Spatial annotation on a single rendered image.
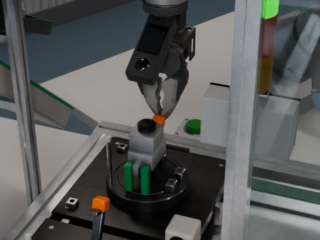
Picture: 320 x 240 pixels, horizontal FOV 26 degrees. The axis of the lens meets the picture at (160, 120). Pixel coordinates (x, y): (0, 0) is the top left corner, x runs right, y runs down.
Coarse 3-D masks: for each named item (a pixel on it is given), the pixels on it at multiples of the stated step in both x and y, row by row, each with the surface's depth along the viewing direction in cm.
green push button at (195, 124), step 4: (192, 120) 135; (196, 120) 135; (200, 120) 135; (188, 124) 134; (192, 124) 134; (196, 124) 134; (200, 124) 134; (188, 128) 133; (192, 128) 133; (196, 128) 133; (192, 132) 133; (196, 132) 133
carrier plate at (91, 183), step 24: (96, 168) 122; (192, 168) 122; (216, 168) 122; (72, 192) 116; (96, 192) 116; (192, 192) 116; (216, 192) 116; (72, 216) 111; (120, 216) 111; (144, 216) 111; (168, 216) 111; (192, 216) 111
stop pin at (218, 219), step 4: (216, 204) 114; (220, 204) 114; (216, 208) 114; (220, 208) 113; (216, 212) 114; (220, 212) 114; (216, 216) 115; (220, 216) 114; (216, 220) 115; (220, 220) 115; (216, 224) 115
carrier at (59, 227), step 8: (48, 224) 109; (56, 224) 109; (64, 224) 109; (72, 224) 109; (40, 232) 107; (48, 232) 107; (56, 232) 107; (64, 232) 107; (72, 232) 107; (80, 232) 107; (88, 232) 107
